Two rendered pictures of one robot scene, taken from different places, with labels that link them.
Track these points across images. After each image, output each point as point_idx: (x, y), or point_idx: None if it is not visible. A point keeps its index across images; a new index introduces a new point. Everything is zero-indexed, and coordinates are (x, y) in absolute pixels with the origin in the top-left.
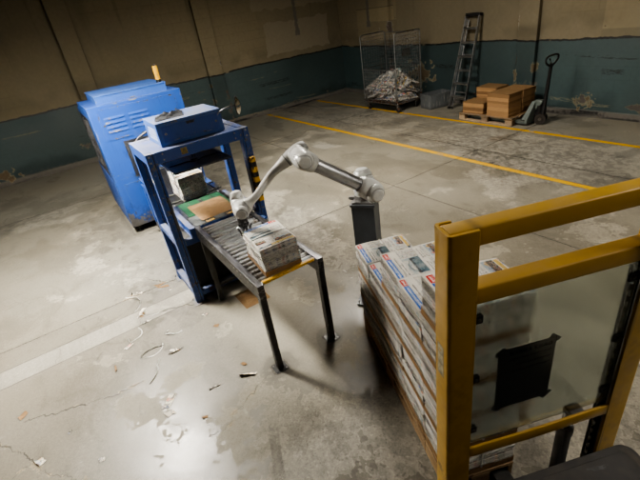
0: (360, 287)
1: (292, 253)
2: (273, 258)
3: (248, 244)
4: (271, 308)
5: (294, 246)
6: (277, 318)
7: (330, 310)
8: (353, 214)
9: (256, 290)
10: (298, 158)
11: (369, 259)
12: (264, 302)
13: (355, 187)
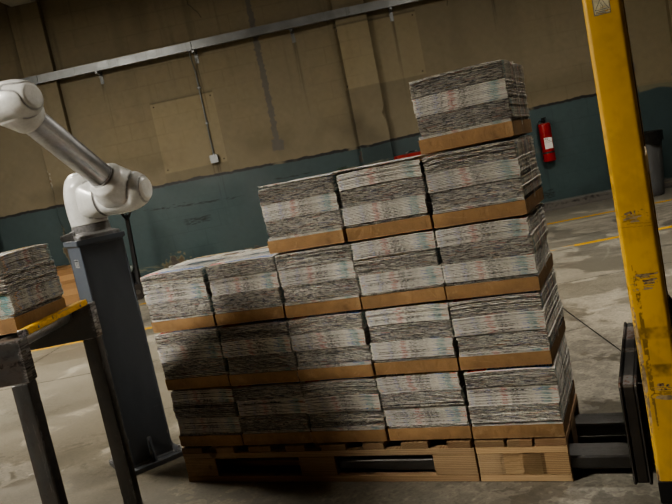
0: (164, 373)
1: (50, 281)
2: (22, 283)
3: None
4: None
5: (50, 264)
6: None
7: (127, 442)
8: (86, 261)
9: (13, 352)
10: (17, 86)
11: (195, 267)
12: (34, 387)
13: (105, 174)
